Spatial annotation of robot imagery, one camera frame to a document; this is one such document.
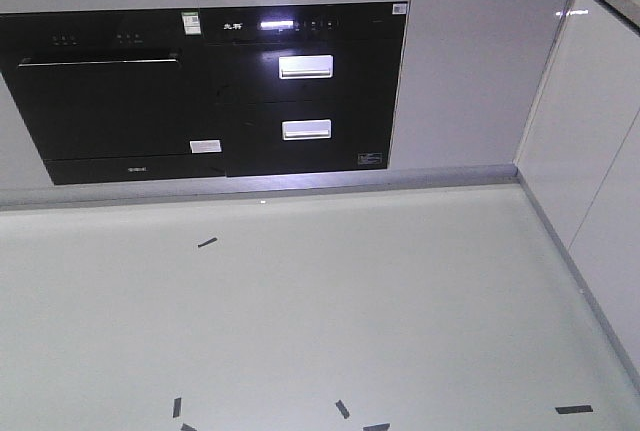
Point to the black disinfection cabinet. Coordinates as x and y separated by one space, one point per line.
305 88

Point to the white cabinet door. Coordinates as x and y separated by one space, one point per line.
469 74

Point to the black built-in dishwasher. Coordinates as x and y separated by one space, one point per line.
113 96

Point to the white side cabinet panel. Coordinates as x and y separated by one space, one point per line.
580 159

